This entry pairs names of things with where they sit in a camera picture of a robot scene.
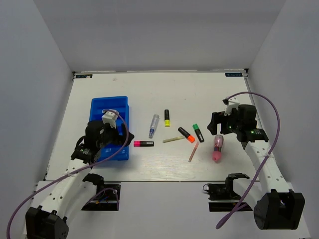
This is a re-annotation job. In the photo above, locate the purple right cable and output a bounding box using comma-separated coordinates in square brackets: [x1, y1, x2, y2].
[215, 91, 281, 230]

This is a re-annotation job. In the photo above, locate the pink eraser-topped pen case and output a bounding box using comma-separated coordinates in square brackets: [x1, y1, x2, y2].
[212, 134, 224, 162]

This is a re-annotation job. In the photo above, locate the orange highlighter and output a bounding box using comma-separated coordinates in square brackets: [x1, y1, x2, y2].
[178, 127, 195, 143]

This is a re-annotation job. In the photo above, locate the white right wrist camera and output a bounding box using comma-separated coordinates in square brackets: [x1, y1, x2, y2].
[223, 97, 240, 116]

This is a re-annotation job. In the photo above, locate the corner label sticker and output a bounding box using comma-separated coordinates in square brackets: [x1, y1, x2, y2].
[225, 72, 243, 77]
[75, 74, 93, 79]

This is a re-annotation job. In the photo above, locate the purple cable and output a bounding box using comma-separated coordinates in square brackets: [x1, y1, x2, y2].
[215, 91, 281, 230]
[6, 109, 130, 239]

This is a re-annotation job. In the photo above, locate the green highlighter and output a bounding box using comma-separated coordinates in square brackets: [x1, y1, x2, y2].
[192, 123, 204, 143]

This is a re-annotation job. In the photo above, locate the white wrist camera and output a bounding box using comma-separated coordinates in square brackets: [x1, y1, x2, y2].
[102, 109, 119, 128]
[223, 97, 240, 116]

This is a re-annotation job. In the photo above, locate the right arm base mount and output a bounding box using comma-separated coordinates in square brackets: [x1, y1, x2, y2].
[202, 183, 241, 212]

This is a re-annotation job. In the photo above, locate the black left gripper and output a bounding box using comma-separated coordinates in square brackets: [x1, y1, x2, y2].
[98, 120, 134, 148]

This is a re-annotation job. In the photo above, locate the pink thin pen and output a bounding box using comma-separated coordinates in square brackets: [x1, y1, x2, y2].
[188, 142, 199, 162]

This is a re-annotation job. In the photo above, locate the pink highlighter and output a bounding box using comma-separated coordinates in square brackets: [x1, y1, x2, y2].
[134, 141, 155, 147]

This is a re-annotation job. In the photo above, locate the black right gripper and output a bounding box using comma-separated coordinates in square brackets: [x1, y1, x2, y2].
[207, 108, 242, 135]

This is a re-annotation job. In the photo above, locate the clear blue-tipped pen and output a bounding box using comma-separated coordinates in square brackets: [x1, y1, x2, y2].
[149, 114, 160, 139]

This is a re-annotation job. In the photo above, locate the beige thin pen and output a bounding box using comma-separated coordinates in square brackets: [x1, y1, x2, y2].
[162, 136, 185, 143]

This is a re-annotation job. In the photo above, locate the right corner label sticker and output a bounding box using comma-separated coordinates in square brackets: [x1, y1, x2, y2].
[225, 72, 243, 77]

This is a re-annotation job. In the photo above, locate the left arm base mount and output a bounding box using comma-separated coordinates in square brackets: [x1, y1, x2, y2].
[82, 184, 121, 212]

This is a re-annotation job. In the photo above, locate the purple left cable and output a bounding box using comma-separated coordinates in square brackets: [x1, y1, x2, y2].
[6, 109, 130, 239]

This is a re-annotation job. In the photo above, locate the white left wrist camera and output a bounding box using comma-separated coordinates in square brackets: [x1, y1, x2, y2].
[102, 109, 119, 128]

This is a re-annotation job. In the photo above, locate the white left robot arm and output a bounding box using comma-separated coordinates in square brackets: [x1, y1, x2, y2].
[25, 120, 134, 239]

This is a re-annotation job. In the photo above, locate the blue plastic tray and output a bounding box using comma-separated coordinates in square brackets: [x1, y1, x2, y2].
[89, 96, 129, 161]

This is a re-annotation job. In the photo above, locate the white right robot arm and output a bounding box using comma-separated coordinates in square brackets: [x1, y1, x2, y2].
[203, 105, 305, 230]

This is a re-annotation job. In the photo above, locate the left corner label sticker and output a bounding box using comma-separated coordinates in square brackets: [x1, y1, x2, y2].
[75, 74, 93, 79]

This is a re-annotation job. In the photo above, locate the yellow highlighter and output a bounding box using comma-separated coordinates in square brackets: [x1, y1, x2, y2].
[164, 109, 170, 127]

